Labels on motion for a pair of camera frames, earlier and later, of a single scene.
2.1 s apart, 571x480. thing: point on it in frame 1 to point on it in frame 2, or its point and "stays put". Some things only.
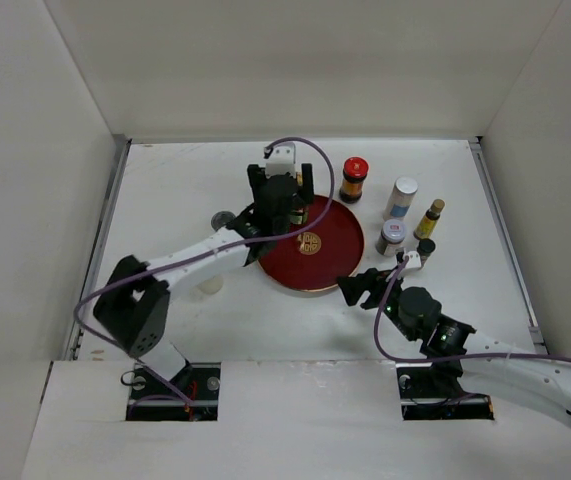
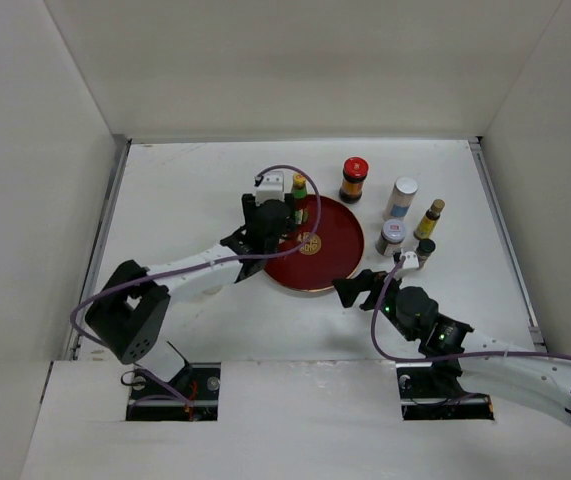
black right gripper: x=353 y=287 stays put
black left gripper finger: x=307 y=178 to x=289 y=200
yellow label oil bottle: x=428 y=221 stays put
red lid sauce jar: x=355 y=170 stays put
